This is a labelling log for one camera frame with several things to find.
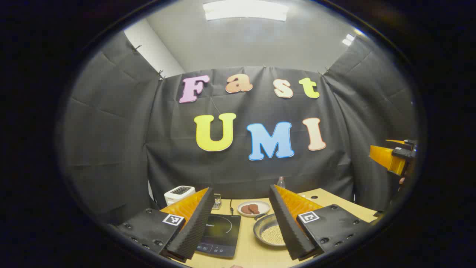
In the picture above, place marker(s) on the raw red meat piece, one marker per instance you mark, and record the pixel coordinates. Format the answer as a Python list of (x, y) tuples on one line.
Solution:
[(254, 209), (245, 209)]

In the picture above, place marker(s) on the heap of soybeans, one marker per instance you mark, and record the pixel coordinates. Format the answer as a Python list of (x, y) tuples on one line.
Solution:
[(273, 234)]

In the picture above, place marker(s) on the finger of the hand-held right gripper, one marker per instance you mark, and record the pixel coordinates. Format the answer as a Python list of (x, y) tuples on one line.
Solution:
[(409, 143), (386, 158)]

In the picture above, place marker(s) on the small ceiling light panel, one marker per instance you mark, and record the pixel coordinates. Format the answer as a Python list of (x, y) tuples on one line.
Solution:
[(348, 39)]

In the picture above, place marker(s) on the black induction cooktop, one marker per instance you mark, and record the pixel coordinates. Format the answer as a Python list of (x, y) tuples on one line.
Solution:
[(223, 230)]

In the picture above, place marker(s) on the white round plate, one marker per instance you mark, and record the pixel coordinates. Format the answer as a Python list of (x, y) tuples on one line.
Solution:
[(262, 205)]

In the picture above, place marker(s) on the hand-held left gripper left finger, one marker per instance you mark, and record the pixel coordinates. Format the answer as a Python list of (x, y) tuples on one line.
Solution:
[(197, 227)]

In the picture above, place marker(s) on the large ceiling light panel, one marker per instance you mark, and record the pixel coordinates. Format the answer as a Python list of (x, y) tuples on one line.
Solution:
[(245, 10)]

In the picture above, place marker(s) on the stainless steel pot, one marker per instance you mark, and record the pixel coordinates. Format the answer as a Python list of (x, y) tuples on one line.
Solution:
[(263, 230)]

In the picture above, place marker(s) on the white toaster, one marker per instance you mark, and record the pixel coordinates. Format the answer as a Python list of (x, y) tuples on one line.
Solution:
[(178, 193)]

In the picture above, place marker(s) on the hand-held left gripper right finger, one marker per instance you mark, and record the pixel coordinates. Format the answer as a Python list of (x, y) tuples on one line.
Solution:
[(286, 223)]

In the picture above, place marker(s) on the clear plastic water bottle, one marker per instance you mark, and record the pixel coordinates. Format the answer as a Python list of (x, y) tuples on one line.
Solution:
[(281, 183)]

